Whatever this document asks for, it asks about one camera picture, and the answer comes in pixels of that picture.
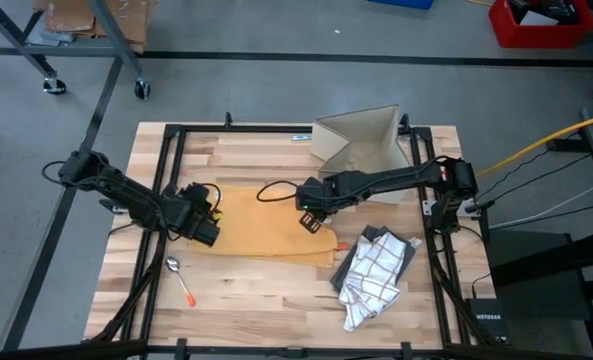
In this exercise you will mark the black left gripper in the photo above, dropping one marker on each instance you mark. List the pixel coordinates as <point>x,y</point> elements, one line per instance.
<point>191,212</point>

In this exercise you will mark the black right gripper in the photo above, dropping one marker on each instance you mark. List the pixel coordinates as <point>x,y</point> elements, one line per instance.
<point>318,197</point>

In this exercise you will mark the mustard yellow towel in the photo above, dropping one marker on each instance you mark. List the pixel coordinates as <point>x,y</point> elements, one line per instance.
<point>266,225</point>

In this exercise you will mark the dark grey towel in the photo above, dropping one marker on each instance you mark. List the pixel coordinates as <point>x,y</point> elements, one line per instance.
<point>348,265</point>

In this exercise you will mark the white checked towel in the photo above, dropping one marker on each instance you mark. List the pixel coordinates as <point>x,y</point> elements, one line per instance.
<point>371,280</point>

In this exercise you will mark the beige fabric storage box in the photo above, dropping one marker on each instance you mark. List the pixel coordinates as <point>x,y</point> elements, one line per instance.
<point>361,150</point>

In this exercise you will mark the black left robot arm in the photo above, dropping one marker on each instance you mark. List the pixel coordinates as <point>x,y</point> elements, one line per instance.
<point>121,192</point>

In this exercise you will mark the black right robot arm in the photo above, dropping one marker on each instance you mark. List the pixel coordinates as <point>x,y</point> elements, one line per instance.
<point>401,177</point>

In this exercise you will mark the silver metal spoon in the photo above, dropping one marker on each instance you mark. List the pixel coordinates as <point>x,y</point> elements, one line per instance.
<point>180,280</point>

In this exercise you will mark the small white tag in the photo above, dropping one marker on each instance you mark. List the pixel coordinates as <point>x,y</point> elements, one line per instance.
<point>301,138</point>

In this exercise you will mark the grey metal wheeled cart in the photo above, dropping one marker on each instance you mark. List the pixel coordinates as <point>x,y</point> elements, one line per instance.
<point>116,35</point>

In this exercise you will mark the blue plastic bin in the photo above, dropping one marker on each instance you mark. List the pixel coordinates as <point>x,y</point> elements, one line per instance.
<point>401,3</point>

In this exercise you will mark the brown cardboard sheets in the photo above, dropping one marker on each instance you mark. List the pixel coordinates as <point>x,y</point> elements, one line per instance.
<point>71,17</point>

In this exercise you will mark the red plastic bin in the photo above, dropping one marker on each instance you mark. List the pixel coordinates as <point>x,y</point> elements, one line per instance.
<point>506,35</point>

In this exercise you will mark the black aluminium table frame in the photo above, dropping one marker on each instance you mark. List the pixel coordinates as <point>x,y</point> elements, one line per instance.
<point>216,129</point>

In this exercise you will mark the black Netgear network switch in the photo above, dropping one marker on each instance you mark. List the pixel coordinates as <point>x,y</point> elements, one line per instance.
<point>488,317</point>

